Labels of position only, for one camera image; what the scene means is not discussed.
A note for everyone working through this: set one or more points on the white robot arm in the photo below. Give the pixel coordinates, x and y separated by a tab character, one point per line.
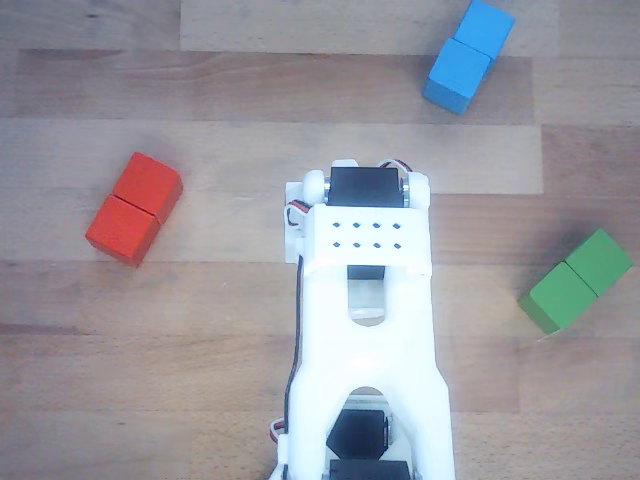
370	350

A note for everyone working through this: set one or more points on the long red block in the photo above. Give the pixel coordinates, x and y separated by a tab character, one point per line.
135	210

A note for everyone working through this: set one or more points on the long blue block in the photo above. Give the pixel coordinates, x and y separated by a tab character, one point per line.
467	57

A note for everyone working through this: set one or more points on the long green block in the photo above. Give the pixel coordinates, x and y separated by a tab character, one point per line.
575	282

